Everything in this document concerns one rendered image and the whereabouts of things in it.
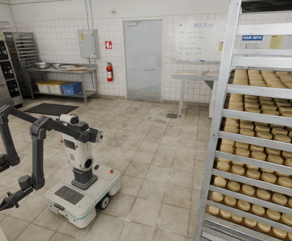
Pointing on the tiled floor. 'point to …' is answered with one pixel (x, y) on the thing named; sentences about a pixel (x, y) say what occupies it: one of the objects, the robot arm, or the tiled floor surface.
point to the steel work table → (65, 73)
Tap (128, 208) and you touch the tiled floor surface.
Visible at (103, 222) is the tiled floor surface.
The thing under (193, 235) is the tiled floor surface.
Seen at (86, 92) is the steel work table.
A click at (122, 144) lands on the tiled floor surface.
